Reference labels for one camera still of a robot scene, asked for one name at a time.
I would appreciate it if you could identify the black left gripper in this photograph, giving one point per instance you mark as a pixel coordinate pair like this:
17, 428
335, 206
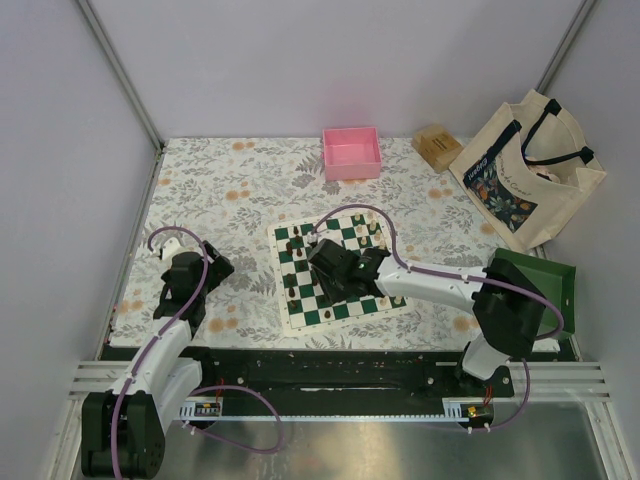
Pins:
218, 270

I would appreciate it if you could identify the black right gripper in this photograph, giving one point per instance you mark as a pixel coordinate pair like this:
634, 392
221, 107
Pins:
330, 294

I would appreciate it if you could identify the green white chess board mat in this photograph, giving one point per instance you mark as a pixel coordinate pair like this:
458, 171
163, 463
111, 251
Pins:
303, 306

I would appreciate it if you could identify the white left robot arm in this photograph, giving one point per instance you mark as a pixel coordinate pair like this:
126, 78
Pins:
123, 428

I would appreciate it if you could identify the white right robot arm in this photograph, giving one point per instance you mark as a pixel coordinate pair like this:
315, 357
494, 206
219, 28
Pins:
508, 307

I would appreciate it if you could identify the pink plastic box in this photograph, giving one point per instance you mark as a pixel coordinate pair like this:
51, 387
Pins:
351, 153

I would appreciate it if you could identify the small cardboard box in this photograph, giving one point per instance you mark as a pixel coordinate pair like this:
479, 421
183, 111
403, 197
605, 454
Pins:
437, 146

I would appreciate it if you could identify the beige canvas tote bag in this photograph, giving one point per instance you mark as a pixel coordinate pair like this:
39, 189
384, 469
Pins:
528, 170

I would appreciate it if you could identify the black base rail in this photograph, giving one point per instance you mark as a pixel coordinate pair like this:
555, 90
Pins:
331, 383

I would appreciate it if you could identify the aluminium frame rail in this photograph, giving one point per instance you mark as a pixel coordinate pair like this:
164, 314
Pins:
540, 382

